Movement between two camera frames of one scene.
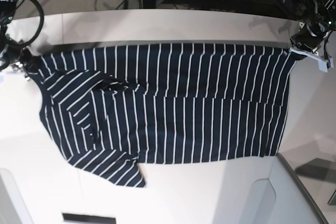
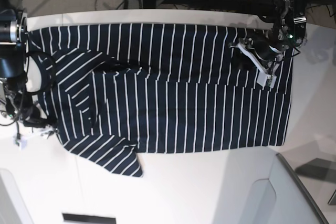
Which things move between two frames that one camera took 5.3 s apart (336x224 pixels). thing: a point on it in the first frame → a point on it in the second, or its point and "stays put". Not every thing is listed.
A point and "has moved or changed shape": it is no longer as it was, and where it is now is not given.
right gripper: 311,35 → 266,51
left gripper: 23,57 → 33,119
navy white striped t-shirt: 107,108 has moved or changed shape
